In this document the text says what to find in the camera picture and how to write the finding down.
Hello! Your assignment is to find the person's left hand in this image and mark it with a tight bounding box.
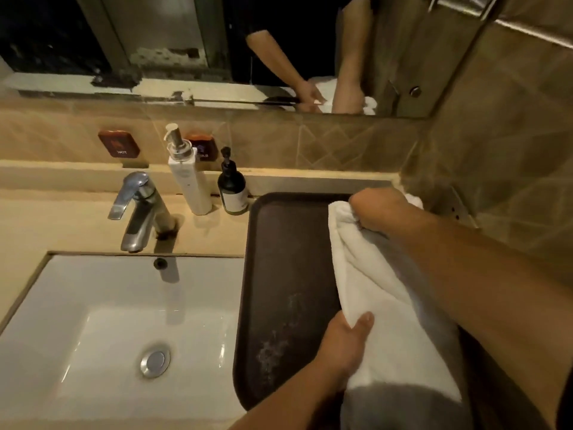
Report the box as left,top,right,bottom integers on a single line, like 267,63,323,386
314,311,375,393

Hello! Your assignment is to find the person's right hand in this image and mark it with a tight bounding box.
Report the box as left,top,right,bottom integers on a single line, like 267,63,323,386
348,187,415,234

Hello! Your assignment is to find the white towel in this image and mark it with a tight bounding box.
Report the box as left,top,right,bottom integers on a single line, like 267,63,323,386
328,192,474,430

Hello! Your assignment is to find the person's left forearm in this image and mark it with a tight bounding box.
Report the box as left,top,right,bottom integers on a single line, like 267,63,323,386
229,358,347,430

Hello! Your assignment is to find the person's right forearm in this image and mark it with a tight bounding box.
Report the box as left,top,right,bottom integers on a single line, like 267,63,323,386
389,206,573,430

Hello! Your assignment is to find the dark brown plastic tray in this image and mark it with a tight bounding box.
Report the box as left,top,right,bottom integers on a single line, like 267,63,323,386
232,192,551,430

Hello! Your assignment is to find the dark pump dispenser bottle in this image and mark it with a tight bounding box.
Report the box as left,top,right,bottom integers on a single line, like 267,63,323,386
218,147,249,216

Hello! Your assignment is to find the chrome sink drain stopper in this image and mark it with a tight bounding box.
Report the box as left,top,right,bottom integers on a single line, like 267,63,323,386
140,345,172,379

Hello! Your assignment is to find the white pump dispenser bottle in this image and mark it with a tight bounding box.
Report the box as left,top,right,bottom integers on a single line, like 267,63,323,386
164,123,213,216

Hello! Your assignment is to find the brown cold water sign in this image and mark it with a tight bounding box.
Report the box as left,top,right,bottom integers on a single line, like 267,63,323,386
184,132,219,162

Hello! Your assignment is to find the white ceramic sink basin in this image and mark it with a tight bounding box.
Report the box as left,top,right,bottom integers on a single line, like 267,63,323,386
0,254,248,426

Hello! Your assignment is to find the chrome sink faucet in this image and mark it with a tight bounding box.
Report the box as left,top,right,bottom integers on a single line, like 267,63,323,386
107,171,179,254

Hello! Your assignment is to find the brown hot water sign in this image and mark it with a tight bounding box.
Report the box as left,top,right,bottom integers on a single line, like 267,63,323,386
98,130,141,159

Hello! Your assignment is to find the chrome towel rack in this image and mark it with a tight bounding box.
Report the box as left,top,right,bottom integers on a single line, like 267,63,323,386
427,0,573,50

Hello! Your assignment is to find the wall mirror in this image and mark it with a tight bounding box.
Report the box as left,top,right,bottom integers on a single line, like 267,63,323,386
0,0,500,119

